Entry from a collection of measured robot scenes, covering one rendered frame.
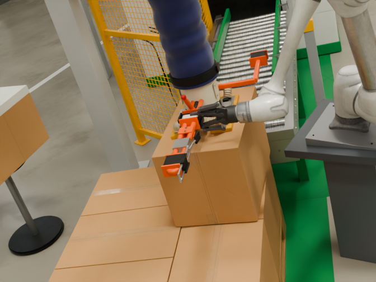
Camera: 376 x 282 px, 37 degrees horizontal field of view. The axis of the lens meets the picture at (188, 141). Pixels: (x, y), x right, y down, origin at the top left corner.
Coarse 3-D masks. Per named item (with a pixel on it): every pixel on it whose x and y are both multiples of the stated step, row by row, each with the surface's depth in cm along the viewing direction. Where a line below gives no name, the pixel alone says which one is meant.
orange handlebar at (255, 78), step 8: (256, 64) 275; (256, 72) 267; (248, 80) 262; (256, 80) 262; (192, 104) 256; (200, 104) 254; (184, 128) 236; (192, 128) 234; (184, 136) 236; (192, 136) 234; (176, 152) 222; (184, 152) 220; (176, 168) 211
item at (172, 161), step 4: (168, 156) 217; (172, 156) 216; (176, 156) 216; (180, 156) 215; (168, 160) 215; (172, 160) 214; (176, 160) 213; (180, 160) 212; (164, 164) 213; (168, 164) 212; (172, 164) 211; (176, 164) 210; (180, 164) 211; (164, 168) 212; (168, 168) 212; (172, 168) 212; (164, 172) 213; (180, 172) 212; (164, 176) 214; (168, 176) 214
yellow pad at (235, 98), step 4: (232, 96) 279; (236, 96) 279; (220, 100) 279; (224, 100) 272; (228, 100) 273; (232, 100) 275; (236, 100) 275; (232, 104) 272; (236, 104) 272; (228, 124) 255; (232, 124) 256; (228, 128) 253; (232, 128) 255; (212, 132) 256; (216, 132) 255; (220, 132) 255
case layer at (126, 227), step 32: (96, 192) 319; (128, 192) 310; (160, 192) 302; (96, 224) 292; (128, 224) 284; (160, 224) 277; (224, 224) 264; (256, 224) 257; (64, 256) 276; (96, 256) 269; (128, 256) 262; (160, 256) 256; (192, 256) 250; (224, 256) 245; (256, 256) 239
